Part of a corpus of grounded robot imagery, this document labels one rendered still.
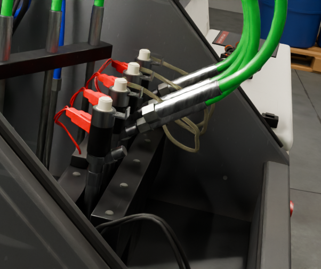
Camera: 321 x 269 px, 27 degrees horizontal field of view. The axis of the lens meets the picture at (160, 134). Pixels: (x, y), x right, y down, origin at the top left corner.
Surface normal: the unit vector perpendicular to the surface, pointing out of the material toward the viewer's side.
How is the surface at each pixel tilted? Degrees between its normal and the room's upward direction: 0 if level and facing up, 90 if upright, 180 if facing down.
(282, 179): 0
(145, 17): 90
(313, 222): 0
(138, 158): 0
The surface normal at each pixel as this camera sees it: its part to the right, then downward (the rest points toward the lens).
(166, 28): -0.17, 0.35
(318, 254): 0.16, -0.91
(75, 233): 0.78, -0.52
